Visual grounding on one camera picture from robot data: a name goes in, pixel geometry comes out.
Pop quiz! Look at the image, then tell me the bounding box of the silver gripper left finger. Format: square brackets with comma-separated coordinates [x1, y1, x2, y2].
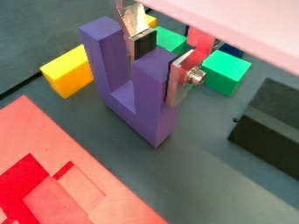
[114, 0, 158, 61]

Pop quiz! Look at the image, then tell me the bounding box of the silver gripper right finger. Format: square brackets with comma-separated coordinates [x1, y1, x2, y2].
[166, 27, 215, 107]

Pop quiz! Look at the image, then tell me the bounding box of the purple U-shaped block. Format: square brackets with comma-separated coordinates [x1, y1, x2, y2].
[79, 17, 179, 147]

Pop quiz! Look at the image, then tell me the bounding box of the red board with slots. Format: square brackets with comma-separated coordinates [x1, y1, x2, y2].
[0, 96, 167, 224]

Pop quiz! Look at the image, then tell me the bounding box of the green block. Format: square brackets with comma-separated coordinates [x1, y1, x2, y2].
[155, 26, 251, 97]

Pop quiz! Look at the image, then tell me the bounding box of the blue U-shaped block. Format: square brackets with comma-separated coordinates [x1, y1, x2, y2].
[183, 24, 246, 60]

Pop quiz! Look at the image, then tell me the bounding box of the yellow long block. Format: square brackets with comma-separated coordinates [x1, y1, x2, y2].
[39, 15, 159, 100]

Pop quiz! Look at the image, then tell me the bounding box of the black block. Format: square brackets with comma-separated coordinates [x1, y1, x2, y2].
[229, 78, 299, 181]

